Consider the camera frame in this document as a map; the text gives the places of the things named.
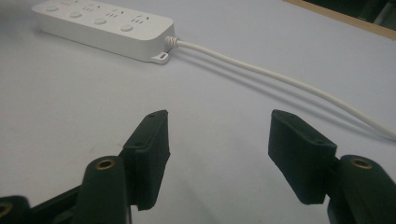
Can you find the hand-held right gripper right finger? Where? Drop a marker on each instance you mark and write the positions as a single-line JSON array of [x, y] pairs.
[[299, 155]]

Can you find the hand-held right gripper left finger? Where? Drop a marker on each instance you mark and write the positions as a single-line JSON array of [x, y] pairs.
[[149, 155]]

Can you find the white power strip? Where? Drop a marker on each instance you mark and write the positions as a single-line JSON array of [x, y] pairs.
[[106, 26]]

